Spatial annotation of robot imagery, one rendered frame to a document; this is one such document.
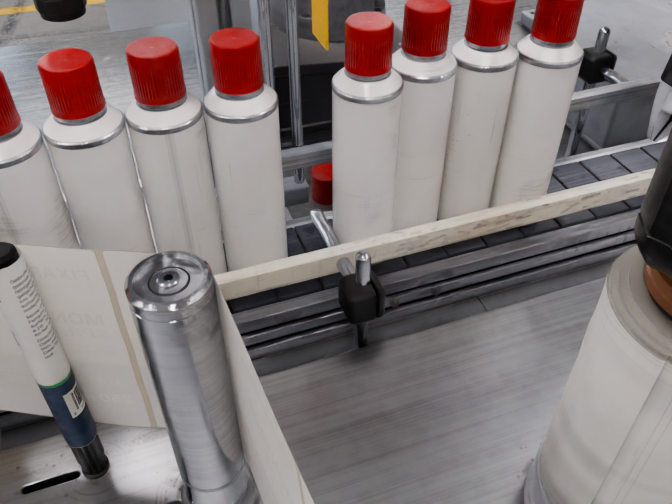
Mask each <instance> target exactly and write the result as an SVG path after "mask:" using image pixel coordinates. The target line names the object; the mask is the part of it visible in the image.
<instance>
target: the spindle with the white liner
mask: <svg viewBox="0 0 672 504"><path fill-rule="evenodd" d="M634 233H635V239H636V242H637V246H635V247H632V248H631V249H629V250H627V251H626V252H624V253H623V254H621V255H620V256H619V257H618V258H617V259H616V260H615V261H614V262H613V264H612V265H611V267H610V269H609V271H608V274H607V277H606V281H605V284H604V287H603V290H602V293H601V296H600V299H599V301H598V304H597V307H596V309H595V311H594V313H593V315H592V318H591V320H590V322H589V324H588V327H587V330H586V333H585V336H584V339H583V342H582V345H581V348H580V351H579V354H578V357H577V359H576V361H575V363H574V366H573V368H572V370H571V373H570V375H569V378H568V380H567V383H566V385H565V388H564V392H563V395H562V398H561V401H560V403H559V406H558V408H557V410H556V413H555V415H554V417H553V419H552V421H551V424H550V427H549V430H548V433H547V435H546V436H545V437H544V439H543V441H542V443H541V445H540V447H539V450H538V453H537V457H536V459H535V461H534V462H533V464H532V465H531V467H530V469H529V471H528V474H527V477H526V480H525V485H524V502H525V504H672V128H671V131H670V133H669V136H668V139H667V141H666V144H665V146H664V149H663V151H662V154H661V157H660V159H659V162H658V164H657V167H656V169H655V172H654V174H653V177H652V180H651V182H650V185H649V187H648V190H647V192H646V195H645V198H644V200H643V203H642V205H641V208H640V213H638V215H637V218H636V221H635V225H634Z"/></svg>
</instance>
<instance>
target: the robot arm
mask: <svg viewBox="0 0 672 504"><path fill-rule="evenodd" d="M360 12H378V13H382V14H386V4H385V0H328V42H333V43H340V42H345V21H346V20H347V18H348V17H349V16H351V15H353V14H356V13H360ZM270 13H271V23H272V24H273V25H274V26H275V27H276V28H278V29H279V30H281V31H283V32H285V33H287V32H286V13H285V0H270ZM298 25H299V38H302V39H307V40H312V41H318V39H317V38H316V37H315V36H314V34H313V33H312V0H298ZM661 80H662V81H661V83H660V85H659V87H658V90H657V93H656V96H655V100H654V103H653V108H652V112H651V116H650V121H649V126H648V130H647V137H648V138H649V139H650V140H652V141H654V142H657V141H659V140H661V139H663V138H665V137H667V136H668V135H669V133H670V131H671V128H672V54H671V56H670V58H669V60H668V62H667V64H666V67H665V69H664V71H663V73H662V75H661Z"/></svg>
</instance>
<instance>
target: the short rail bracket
mask: <svg viewBox="0 0 672 504"><path fill-rule="evenodd" d="M385 299H386V291H385V289H384V288H383V286H382V284H381V282H380V281H379V279H378V277H377V276H376V274H375V273H374V271H372V270H371V255H370V253H369V252H367V251H359V252H358V253H357V254H356V256H355V273H353V274H349V275H345V276H343V277H341V278H340V279H339V304H340V306H341V308H342V310H343V312H344V314H345V316H346V318H347V320H348V321H349V322H350V323H351V324H353V350H354V349H358V348H361V347H365V346H367V335H368V321H370V320H373V319H375V317H377V318H380V317H382V316H383V315H384V312H385Z"/></svg>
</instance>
